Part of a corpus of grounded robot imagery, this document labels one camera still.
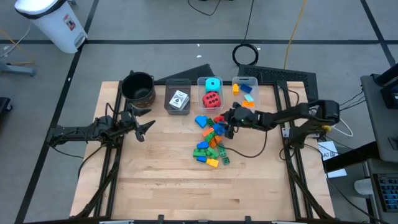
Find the black aluminium table frame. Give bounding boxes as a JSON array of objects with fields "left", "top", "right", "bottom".
[{"left": 70, "top": 79, "right": 336, "bottom": 224}]

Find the white step trash can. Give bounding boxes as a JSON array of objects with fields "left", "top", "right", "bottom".
[{"left": 14, "top": 0, "right": 89, "bottom": 54}]

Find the yellow cable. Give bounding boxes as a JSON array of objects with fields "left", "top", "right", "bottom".
[{"left": 283, "top": 0, "right": 307, "bottom": 70}]

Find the white labelled paper sheet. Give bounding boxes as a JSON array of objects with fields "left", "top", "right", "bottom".
[{"left": 317, "top": 140, "right": 340, "bottom": 161}]

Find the black pumpkin face bucket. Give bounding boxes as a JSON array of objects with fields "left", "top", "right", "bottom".
[{"left": 120, "top": 70, "right": 157, "bottom": 109}]

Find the black coiled cable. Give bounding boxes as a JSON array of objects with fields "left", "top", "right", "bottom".
[{"left": 231, "top": 0, "right": 259, "bottom": 67}]

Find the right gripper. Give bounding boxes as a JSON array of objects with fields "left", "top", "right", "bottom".
[{"left": 221, "top": 102, "right": 259, "bottom": 140}]

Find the backlit computer keyboard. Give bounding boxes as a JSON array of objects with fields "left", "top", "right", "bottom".
[{"left": 373, "top": 173, "right": 398, "bottom": 213}]

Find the black floor cable loop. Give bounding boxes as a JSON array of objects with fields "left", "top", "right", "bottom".
[{"left": 187, "top": 0, "right": 223, "bottom": 17}]

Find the black floor object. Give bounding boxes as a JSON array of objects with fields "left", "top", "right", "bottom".
[{"left": 0, "top": 96, "right": 13, "bottom": 121}]

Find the blue heart-shaped toy brick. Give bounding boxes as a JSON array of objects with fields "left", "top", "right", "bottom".
[{"left": 195, "top": 115, "right": 208, "bottom": 129}]

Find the grey rounded object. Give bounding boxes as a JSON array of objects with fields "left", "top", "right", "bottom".
[{"left": 353, "top": 177, "right": 374, "bottom": 196}]

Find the orange arch toy brick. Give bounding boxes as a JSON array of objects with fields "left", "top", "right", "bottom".
[{"left": 208, "top": 135, "right": 224, "bottom": 149}]

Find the red foam die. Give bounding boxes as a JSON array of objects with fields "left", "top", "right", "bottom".
[{"left": 201, "top": 91, "right": 223, "bottom": 109}]

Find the large blue toy brick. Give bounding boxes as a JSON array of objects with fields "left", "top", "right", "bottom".
[{"left": 212, "top": 123, "right": 227, "bottom": 136}]

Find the dark desk bar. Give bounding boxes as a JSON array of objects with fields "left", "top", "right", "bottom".
[{"left": 323, "top": 141, "right": 382, "bottom": 174}]

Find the cyan foam die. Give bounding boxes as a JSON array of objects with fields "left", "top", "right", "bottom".
[{"left": 204, "top": 77, "right": 222, "bottom": 94}]

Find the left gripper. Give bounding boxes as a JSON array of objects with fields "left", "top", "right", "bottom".
[{"left": 119, "top": 104, "right": 156, "bottom": 143}]

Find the black perforated panel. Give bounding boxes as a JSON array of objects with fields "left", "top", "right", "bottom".
[{"left": 237, "top": 64, "right": 319, "bottom": 108}]

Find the smoky grey plastic bin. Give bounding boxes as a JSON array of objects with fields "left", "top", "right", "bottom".
[{"left": 164, "top": 78, "right": 192, "bottom": 116}]

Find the clear plastic storage bin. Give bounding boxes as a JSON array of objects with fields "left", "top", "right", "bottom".
[
  {"left": 197, "top": 75, "right": 224, "bottom": 114},
  {"left": 231, "top": 76, "right": 261, "bottom": 114}
]

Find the white card pack black emblem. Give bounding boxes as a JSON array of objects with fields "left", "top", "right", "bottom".
[{"left": 169, "top": 89, "right": 189, "bottom": 109}]

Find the grey desk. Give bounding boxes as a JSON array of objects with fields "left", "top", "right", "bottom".
[{"left": 360, "top": 74, "right": 398, "bottom": 163}]

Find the grey floor stand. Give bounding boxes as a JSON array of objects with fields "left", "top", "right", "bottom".
[{"left": 0, "top": 62, "right": 37, "bottom": 77}]

